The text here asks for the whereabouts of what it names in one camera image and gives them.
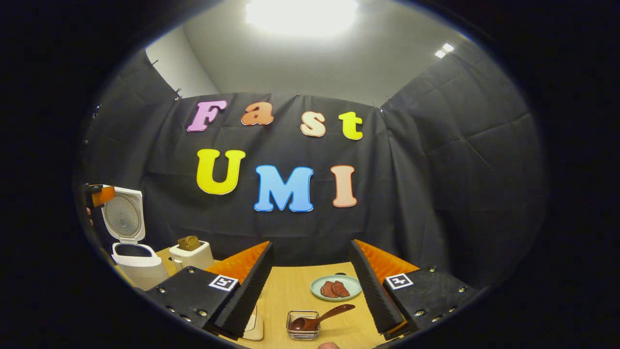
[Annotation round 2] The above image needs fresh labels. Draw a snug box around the pale green plate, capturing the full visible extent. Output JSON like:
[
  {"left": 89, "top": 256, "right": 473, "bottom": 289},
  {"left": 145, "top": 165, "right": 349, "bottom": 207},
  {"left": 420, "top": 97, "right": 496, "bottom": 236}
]
[{"left": 310, "top": 275, "right": 362, "bottom": 301}]

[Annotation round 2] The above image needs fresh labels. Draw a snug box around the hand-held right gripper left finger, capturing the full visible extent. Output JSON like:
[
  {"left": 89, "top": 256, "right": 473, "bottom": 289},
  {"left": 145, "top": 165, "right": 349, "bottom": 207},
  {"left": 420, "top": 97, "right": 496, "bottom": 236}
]
[{"left": 144, "top": 241, "right": 275, "bottom": 340}]

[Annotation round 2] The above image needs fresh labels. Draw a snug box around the cream tray of rice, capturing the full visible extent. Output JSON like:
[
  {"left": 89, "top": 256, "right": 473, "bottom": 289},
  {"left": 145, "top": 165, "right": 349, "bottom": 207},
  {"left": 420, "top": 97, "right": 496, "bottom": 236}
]
[{"left": 242, "top": 304, "right": 264, "bottom": 341}]

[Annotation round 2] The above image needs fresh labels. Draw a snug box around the black backdrop cloth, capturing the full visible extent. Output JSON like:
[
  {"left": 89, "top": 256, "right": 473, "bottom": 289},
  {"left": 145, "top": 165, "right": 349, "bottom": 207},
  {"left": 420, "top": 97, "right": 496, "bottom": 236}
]
[{"left": 75, "top": 39, "right": 550, "bottom": 291}]

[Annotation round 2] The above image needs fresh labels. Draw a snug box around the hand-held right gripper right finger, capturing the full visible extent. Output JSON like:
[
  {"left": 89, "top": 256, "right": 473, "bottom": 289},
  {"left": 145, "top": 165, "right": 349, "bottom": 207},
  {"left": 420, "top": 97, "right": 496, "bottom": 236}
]
[{"left": 351, "top": 238, "right": 484, "bottom": 341}]

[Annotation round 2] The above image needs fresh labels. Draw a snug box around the white toaster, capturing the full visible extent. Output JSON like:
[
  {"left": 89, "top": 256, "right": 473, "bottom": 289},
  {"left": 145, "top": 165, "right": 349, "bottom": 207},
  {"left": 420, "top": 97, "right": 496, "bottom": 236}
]
[{"left": 169, "top": 240, "right": 215, "bottom": 271}]

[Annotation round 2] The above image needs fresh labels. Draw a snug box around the large ceiling light panel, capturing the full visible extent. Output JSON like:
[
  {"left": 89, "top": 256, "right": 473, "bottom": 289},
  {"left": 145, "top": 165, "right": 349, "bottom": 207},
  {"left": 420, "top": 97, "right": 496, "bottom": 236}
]
[{"left": 246, "top": 0, "right": 359, "bottom": 37}]

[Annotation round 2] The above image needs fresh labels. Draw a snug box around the white rice cooker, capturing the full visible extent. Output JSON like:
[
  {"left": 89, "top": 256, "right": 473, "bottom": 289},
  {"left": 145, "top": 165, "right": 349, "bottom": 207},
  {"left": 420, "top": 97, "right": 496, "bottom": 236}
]
[{"left": 101, "top": 186, "right": 170, "bottom": 291}]

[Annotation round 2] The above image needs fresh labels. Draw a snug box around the brown wooden spoon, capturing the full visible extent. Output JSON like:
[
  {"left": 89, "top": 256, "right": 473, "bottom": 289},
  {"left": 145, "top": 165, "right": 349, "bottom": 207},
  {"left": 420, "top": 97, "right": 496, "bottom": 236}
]
[{"left": 290, "top": 304, "right": 356, "bottom": 332}]

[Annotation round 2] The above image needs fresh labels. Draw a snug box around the clear square chopstick holder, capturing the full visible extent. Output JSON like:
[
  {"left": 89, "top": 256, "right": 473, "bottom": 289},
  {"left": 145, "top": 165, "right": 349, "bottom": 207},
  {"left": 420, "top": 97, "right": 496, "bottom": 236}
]
[{"left": 287, "top": 310, "right": 321, "bottom": 340}]

